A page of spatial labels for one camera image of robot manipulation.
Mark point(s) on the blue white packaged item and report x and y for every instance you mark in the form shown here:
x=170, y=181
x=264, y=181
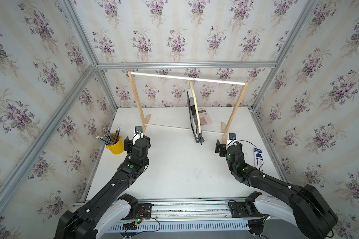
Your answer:
x=258, y=159

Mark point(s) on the colored pencils bundle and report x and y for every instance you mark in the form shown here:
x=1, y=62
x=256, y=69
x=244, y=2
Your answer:
x=110, y=138

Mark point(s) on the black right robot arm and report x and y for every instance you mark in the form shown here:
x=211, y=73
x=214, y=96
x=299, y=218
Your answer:
x=302, y=206

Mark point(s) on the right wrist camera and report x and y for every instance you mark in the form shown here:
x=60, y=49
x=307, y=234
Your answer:
x=231, y=138

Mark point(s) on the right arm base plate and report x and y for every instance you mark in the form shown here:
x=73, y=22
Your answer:
x=244, y=210

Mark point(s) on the aluminium mounting rail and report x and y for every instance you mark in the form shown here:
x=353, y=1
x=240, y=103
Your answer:
x=183, y=210

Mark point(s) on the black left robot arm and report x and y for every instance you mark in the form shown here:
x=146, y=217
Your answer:
x=110, y=204

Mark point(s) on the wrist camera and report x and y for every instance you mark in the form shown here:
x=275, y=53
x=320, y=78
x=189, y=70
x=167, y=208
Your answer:
x=231, y=138
x=138, y=132

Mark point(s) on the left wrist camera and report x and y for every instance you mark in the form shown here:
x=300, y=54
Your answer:
x=138, y=132

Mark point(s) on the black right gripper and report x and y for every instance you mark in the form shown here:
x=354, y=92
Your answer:
x=222, y=148

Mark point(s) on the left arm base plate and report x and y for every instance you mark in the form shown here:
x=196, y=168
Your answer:
x=141, y=212

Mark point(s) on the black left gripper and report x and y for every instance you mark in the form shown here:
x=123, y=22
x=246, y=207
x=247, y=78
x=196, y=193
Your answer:
x=129, y=144

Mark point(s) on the small electronics board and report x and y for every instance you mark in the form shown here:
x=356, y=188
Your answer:
x=131, y=226

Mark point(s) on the black white checkered scarf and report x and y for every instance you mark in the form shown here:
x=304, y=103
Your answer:
x=193, y=121

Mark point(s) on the yellow pencil cup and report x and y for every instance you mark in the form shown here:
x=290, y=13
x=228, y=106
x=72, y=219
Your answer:
x=117, y=148

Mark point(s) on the pink calculator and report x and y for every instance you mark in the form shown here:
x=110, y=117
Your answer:
x=204, y=116

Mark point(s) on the aluminium frame profiles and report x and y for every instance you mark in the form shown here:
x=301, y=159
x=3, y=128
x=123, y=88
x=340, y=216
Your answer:
x=64, y=71

